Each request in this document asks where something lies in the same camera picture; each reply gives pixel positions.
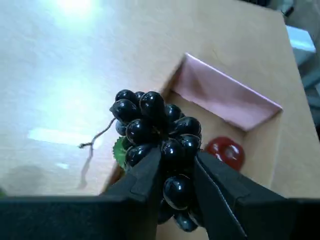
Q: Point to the pink cardboard box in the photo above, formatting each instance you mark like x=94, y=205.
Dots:
x=225, y=100

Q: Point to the white storage box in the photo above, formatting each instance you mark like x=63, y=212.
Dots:
x=301, y=40

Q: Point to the black toy grapes bunch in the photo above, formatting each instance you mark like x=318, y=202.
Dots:
x=150, y=105

